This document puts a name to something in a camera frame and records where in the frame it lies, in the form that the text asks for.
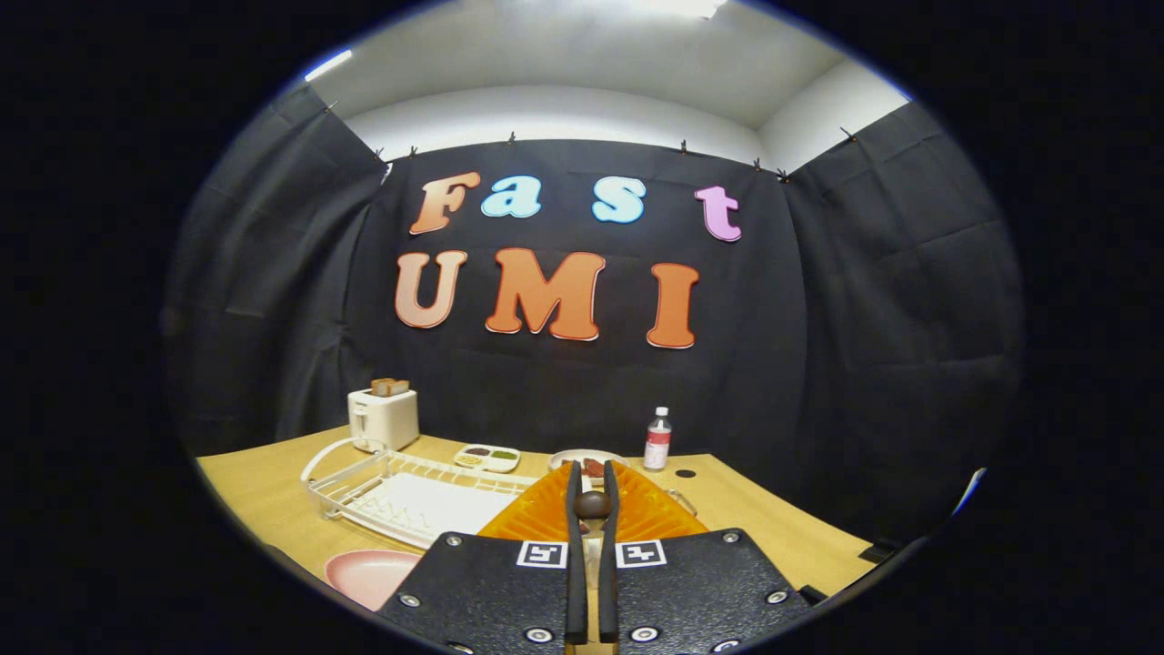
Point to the white round food plate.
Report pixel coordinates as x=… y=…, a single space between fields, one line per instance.
x=566 y=455

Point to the clear bottle with red label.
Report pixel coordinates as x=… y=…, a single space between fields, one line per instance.
x=657 y=441

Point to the red food pieces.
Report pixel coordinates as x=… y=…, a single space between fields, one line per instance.
x=593 y=468

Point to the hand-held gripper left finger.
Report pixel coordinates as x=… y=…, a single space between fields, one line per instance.
x=576 y=564

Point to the cream toaster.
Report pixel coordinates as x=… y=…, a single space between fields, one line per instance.
x=386 y=420

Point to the small black block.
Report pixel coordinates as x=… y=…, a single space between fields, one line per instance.
x=879 y=551

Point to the pink plate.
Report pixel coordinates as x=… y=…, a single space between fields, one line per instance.
x=373 y=573

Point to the black backdrop cloth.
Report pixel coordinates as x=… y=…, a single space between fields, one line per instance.
x=564 y=391

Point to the row of cloth clips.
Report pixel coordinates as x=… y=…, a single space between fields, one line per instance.
x=511 y=139

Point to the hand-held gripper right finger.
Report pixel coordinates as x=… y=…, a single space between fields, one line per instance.
x=609 y=564

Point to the white divided snack dish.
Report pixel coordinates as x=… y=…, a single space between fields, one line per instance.
x=486 y=458

